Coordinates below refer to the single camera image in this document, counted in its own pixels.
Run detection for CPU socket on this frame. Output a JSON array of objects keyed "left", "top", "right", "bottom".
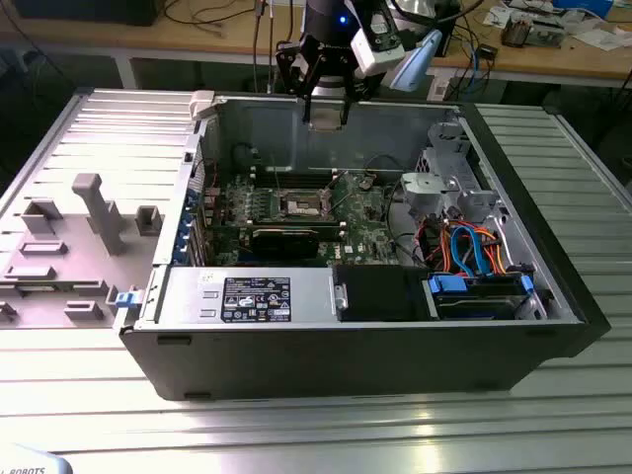
[{"left": 279, "top": 189, "right": 331, "bottom": 219}]

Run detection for silver power supply unit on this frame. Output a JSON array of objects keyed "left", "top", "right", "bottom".
[{"left": 147, "top": 266, "right": 342, "bottom": 330}]

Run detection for black upright box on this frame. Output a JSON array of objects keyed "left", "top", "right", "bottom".
[{"left": 434, "top": 0, "right": 461, "bottom": 58}]

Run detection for orange wire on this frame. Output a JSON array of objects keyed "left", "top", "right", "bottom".
[
  {"left": 486, "top": 227, "right": 508, "bottom": 273},
  {"left": 434, "top": 224, "right": 453, "bottom": 273}
]

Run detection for wooden desk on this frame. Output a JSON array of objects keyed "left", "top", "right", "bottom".
[{"left": 0, "top": 0, "right": 632, "bottom": 90}]

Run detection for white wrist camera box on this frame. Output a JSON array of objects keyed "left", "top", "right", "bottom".
[{"left": 350, "top": 9, "right": 409, "bottom": 78}]

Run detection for black graphics card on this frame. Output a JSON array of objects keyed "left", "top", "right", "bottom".
[{"left": 250, "top": 227, "right": 321, "bottom": 262}]

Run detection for green RAM stick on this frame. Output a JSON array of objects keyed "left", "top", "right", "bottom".
[{"left": 212, "top": 219, "right": 346, "bottom": 232}]

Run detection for thin black wire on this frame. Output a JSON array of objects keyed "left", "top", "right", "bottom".
[{"left": 364, "top": 153, "right": 404, "bottom": 175}]

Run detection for white paper sheets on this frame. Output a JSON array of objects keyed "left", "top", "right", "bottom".
[{"left": 567, "top": 27, "right": 632, "bottom": 51}]

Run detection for blue plastic latch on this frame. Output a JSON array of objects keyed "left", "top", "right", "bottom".
[{"left": 114, "top": 289, "right": 142, "bottom": 311}]

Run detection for green motherboard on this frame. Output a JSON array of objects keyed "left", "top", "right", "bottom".
[{"left": 197, "top": 170, "right": 399, "bottom": 268}]

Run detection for metal socket cover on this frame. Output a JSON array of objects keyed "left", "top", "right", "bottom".
[{"left": 320, "top": 170, "right": 357, "bottom": 209}]

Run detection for pale grey case latch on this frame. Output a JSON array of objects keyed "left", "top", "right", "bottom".
[{"left": 190, "top": 90, "right": 218, "bottom": 120}]

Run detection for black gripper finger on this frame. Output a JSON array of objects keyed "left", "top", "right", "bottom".
[
  {"left": 340, "top": 73, "right": 381, "bottom": 124},
  {"left": 275, "top": 41, "right": 317, "bottom": 124}
]

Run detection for pale blue teach pendant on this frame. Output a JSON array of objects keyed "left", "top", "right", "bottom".
[{"left": 0, "top": 441, "right": 75, "bottom": 474}]

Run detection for grey metal device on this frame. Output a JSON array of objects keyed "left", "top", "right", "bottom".
[{"left": 530, "top": 18, "right": 567, "bottom": 49}]

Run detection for black and grey PC case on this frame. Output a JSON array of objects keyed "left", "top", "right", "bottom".
[{"left": 118, "top": 88, "right": 612, "bottom": 402}]

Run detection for grey parts rack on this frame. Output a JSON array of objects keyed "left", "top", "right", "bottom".
[{"left": 0, "top": 172, "right": 167, "bottom": 330}]

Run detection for red wire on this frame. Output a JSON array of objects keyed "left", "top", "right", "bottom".
[{"left": 194, "top": 156, "right": 219, "bottom": 192}]

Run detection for grey metal disk bay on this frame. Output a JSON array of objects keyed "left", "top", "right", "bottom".
[{"left": 399, "top": 120, "right": 503, "bottom": 226}]

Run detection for blue wire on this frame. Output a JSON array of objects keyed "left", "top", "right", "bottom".
[{"left": 449, "top": 224, "right": 495, "bottom": 277}]

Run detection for silver CPU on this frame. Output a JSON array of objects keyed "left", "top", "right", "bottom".
[{"left": 308, "top": 107, "right": 347, "bottom": 132}]

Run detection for finned CPU cooler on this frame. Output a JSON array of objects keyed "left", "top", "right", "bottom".
[{"left": 501, "top": 13, "right": 534, "bottom": 49}]

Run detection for blue flat box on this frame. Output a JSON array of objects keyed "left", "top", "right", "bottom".
[{"left": 551, "top": 0, "right": 616, "bottom": 14}]

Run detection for hard disk in blue carrier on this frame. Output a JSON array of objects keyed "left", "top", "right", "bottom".
[{"left": 424, "top": 274, "right": 537, "bottom": 322}]

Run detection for blue cable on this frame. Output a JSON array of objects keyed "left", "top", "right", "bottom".
[{"left": 468, "top": 29, "right": 488, "bottom": 93}]

